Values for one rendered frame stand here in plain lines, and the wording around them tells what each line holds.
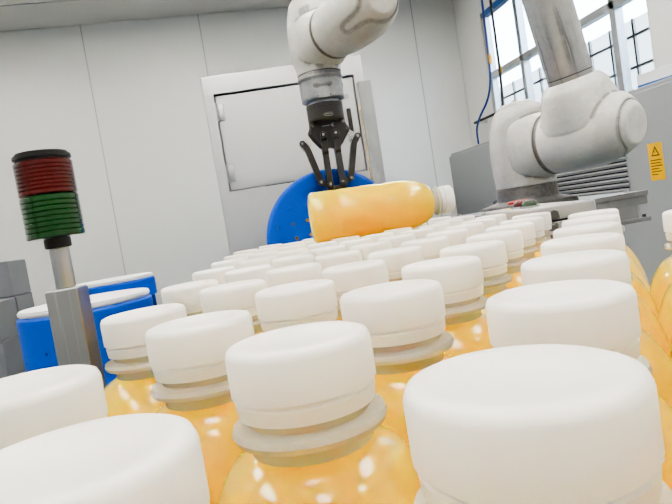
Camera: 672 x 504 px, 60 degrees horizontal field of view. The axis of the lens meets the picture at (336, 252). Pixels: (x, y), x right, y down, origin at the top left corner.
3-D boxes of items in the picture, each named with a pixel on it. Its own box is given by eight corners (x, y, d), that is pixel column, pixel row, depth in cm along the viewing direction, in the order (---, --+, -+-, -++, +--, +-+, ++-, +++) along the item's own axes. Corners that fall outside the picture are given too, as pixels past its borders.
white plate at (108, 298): (174, 284, 135) (175, 289, 135) (100, 291, 150) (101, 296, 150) (65, 310, 112) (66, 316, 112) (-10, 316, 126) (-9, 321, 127)
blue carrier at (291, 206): (363, 259, 210) (345, 183, 209) (415, 285, 123) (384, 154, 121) (287, 279, 209) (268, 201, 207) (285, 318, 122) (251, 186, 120)
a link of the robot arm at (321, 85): (343, 66, 114) (348, 96, 114) (339, 78, 123) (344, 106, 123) (297, 72, 113) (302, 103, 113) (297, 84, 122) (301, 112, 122)
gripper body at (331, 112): (303, 102, 114) (311, 149, 115) (346, 96, 115) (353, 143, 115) (302, 110, 122) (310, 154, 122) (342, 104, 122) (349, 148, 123)
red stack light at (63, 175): (86, 192, 71) (80, 160, 71) (66, 189, 65) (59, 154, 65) (33, 200, 71) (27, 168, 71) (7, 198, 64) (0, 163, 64)
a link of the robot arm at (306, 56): (284, 82, 120) (314, 63, 108) (272, 6, 119) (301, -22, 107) (329, 81, 125) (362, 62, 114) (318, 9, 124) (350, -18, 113)
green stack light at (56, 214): (93, 232, 72) (86, 193, 71) (74, 233, 65) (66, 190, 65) (40, 241, 71) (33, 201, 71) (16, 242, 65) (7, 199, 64)
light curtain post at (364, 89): (425, 448, 270) (368, 82, 260) (428, 453, 264) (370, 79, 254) (412, 451, 269) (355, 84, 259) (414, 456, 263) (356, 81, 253)
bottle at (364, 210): (313, 219, 76) (450, 199, 78) (305, 182, 80) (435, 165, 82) (315, 253, 81) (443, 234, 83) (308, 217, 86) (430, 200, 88)
